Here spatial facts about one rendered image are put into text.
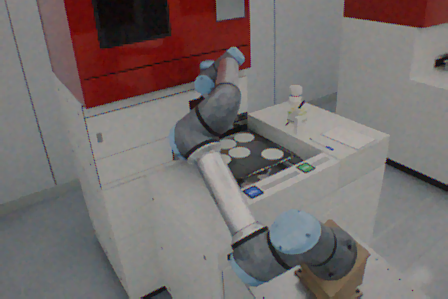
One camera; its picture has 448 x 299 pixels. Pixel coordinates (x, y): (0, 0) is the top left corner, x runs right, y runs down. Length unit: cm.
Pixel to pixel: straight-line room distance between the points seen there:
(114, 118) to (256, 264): 90
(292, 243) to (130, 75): 93
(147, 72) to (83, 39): 29
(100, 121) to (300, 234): 98
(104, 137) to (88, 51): 38
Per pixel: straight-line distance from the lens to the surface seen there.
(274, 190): 133
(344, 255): 106
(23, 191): 332
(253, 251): 100
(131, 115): 162
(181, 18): 157
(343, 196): 168
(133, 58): 151
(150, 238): 197
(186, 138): 108
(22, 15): 294
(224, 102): 106
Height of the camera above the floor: 172
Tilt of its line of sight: 26 degrees down
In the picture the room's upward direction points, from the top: 3 degrees counter-clockwise
